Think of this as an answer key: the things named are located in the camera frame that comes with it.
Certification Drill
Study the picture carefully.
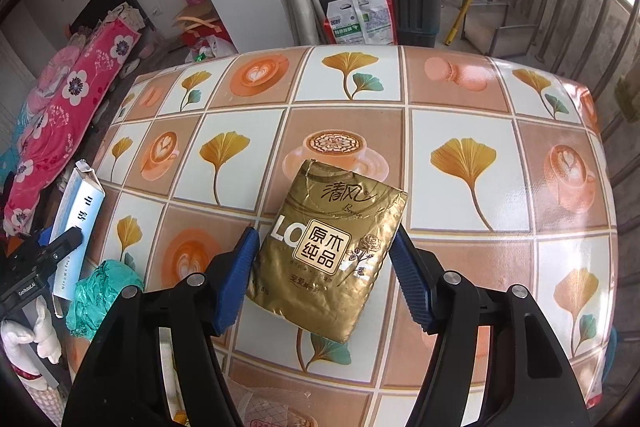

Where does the white plush toy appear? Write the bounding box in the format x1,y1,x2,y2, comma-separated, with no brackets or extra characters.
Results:
0,302,64,389

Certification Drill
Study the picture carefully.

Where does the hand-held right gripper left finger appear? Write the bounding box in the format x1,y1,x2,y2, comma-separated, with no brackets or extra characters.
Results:
61,227,261,427

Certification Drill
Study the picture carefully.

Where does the white and blue box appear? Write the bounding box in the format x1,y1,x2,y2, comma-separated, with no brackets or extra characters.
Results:
50,161,106,319

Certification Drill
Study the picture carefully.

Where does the white plastic bag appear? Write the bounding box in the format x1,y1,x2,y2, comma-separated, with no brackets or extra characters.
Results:
185,34,242,64

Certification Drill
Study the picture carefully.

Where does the white and green bag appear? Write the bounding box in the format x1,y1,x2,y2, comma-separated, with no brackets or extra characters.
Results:
326,0,399,48

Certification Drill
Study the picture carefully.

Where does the gold tissue packet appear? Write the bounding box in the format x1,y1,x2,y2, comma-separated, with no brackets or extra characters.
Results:
245,159,408,344

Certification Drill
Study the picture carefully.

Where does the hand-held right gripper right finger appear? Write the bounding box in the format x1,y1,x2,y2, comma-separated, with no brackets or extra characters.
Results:
390,227,591,427

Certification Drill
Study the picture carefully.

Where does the pink floral blanket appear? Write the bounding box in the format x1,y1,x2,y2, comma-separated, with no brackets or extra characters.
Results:
2,19,144,236

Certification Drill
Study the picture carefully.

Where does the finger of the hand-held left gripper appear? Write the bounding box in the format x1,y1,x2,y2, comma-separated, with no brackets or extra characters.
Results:
37,227,84,265

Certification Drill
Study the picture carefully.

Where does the metal dustpan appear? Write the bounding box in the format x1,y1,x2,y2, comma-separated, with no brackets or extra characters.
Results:
459,4,517,58

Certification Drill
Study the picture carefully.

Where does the red gift bag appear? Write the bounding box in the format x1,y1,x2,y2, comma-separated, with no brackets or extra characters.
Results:
172,4,224,51

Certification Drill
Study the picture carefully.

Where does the green plastic bag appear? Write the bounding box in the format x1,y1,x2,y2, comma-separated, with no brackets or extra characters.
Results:
65,259,146,349

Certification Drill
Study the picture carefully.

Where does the table with patterned cloth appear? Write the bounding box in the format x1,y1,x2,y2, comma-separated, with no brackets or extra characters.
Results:
65,44,621,427

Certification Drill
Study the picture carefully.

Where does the green knit garment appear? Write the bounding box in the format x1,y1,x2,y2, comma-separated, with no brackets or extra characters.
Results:
618,78,640,115

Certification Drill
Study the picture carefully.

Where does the clear plastic wrapper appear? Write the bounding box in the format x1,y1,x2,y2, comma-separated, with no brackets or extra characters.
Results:
239,388,322,427

